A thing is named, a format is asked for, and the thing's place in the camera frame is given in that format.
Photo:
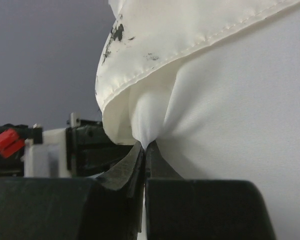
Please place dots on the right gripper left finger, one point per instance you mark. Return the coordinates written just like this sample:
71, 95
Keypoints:
120, 195

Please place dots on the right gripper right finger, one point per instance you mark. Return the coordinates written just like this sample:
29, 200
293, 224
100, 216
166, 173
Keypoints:
156, 166

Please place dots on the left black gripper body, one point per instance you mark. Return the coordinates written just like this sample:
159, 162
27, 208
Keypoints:
89, 151

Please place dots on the white pillow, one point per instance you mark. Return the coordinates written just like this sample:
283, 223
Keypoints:
234, 113

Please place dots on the cream pillowcase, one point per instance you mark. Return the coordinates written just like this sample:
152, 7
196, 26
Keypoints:
151, 39

